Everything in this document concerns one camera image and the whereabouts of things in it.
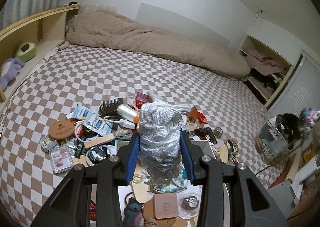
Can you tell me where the white slatted door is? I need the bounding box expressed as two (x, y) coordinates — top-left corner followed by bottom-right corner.
(266, 51), (320, 127)

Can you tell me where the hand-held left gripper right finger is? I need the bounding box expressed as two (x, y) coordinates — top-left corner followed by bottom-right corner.
(180, 131), (289, 227)

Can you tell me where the wooden paddle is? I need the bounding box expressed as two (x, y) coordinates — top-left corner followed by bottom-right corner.
(131, 177), (151, 204)

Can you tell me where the clear bag with metal cup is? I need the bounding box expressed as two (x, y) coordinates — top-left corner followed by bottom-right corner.
(177, 191), (202, 220)

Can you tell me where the white fluffy pillow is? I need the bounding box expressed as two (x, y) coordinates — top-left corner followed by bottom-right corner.
(80, 4), (118, 15)

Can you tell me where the white handled mirror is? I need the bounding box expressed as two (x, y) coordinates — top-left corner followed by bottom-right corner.
(103, 115), (137, 130)

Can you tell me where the clear plastic storage box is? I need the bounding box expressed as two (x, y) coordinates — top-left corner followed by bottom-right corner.
(254, 116), (292, 165)

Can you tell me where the round cork coaster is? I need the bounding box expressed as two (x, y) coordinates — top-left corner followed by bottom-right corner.
(143, 199), (155, 220)

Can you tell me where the floral drawstring pouch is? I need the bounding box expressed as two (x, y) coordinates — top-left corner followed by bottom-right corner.
(150, 178), (188, 194)

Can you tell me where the dark mottled cat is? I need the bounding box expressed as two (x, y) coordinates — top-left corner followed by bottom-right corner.
(276, 113), (305, 144)

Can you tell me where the blue crochet ornament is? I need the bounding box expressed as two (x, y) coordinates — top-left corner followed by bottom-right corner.
(123, 191), (146, 227)

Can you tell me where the wooden bedside shelf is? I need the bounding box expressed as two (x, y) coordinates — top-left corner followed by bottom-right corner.
(0, 3), (81, 103)

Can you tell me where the oval wooden piece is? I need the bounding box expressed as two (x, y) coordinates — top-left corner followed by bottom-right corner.
(170, 218), (192, 227)

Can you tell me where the long wooden block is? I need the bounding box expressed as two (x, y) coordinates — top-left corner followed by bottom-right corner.
(84, 134), (116, 150)

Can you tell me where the round wooden lid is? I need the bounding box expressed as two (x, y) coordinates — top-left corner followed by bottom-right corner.
(48, 119), (76, 141)

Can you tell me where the small dark bottle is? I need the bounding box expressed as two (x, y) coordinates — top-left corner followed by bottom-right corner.
(74, 143), (85, 159)

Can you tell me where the grey open tin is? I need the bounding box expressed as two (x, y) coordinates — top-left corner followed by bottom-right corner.
(39, 134), (60, 153)

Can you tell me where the brown leather pouch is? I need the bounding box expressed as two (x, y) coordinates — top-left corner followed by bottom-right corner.
(188, 106), (201, 118)

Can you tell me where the green plastic clip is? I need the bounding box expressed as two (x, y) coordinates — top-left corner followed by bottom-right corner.
(113, 134), (132, 142)

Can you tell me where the purple plush toy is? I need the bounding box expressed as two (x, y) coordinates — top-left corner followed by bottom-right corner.
(0, 57), (25, 90)

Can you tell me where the wooden brush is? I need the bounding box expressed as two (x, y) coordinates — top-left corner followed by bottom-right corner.
(219, 142), (230, 164)

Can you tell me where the thin white ring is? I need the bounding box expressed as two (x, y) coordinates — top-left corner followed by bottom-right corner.
(73, 120), (92, 145)

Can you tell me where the blue white packet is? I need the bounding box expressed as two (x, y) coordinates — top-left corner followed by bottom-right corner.
(66, 103), (92, 120)
(83, 113), (113, 137)

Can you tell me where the beige quilt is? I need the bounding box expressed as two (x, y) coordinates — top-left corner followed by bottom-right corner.
(65, 5), (251, 81)

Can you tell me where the brown cardboard box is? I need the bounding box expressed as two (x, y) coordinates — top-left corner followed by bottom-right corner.
(267, 139), (320, 222)

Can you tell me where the green avocado plush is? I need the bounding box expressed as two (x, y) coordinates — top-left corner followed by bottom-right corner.
(15, 41), (38, 63)

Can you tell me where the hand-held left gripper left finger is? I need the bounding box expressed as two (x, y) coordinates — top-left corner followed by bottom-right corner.
(30, 132), (140, 227)

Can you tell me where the wooden open closet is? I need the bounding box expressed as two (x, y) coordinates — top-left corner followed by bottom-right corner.
(239, 35), (304, 108)

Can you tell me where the black round tin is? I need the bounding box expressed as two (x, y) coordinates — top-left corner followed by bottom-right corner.
(88, 146), (106, 162)

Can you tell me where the white wall panel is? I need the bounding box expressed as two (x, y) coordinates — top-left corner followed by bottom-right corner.
(136, 3), (232, 49)

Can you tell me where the white cardboard box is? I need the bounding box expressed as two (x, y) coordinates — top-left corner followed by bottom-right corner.
(114, 139), (232, 227)

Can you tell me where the clear false nail box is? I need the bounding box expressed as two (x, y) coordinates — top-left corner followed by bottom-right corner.
(49, 144), (75, 174)

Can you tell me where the pink clothes pile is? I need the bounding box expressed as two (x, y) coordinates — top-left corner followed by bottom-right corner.
(244, 50), (292, 76)

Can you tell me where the small red box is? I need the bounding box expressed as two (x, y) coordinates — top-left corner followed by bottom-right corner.
(135, 93), (148, 107)

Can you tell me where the white net bundle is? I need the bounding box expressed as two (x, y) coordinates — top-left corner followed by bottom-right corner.
(138, 100), (185, 187)

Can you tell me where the pastel fluffy toy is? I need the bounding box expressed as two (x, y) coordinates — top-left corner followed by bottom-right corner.
(299, 108), (320, 128)

